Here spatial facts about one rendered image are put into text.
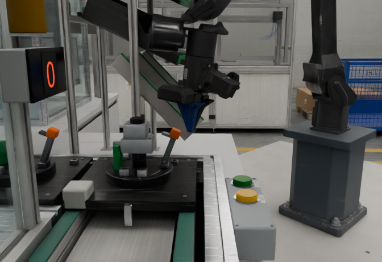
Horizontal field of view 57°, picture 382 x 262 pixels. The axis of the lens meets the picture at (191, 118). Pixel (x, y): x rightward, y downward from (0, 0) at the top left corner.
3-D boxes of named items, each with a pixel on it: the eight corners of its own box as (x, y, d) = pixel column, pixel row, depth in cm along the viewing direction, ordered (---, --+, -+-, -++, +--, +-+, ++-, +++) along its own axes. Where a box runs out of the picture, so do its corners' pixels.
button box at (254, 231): (255, 203, 78) (256, 176, 77) (275, 261, 58) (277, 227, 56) (223, 202, 78) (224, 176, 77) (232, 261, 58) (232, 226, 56)
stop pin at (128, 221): (133, 223, 64) (132, 202, 64) (132, 226, 63) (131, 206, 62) (125, 223, 64) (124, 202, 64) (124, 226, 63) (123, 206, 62)
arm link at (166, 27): (212, -2, 71) (152, -10, 69) (221, -6, 63) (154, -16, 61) (204, 55, 73) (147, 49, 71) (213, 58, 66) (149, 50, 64)
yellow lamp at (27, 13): (53, 33, 53) (50, -1, 52) (37, 32, 48) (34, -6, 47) (19, 33, 53) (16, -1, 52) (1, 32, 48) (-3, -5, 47)
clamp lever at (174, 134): (169, 162, 75) (181, 129, 74) (167, 165, 73) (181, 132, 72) (153, 156, 75) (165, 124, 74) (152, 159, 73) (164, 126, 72)
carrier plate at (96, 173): (196, 165, 87) (196, 156, 87) (195, 211, 64) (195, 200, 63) (99, 164, 88) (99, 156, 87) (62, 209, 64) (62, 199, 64)
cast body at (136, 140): (154, 147, 76) (154, 115, 75) (152, 154, 72) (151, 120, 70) (116, 147, 76) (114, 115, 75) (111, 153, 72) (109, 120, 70)
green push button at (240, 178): (250, 183, 75) (250, 174, 75) (253, 191, 72) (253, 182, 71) (231, 183, 76) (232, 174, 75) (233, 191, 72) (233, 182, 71)
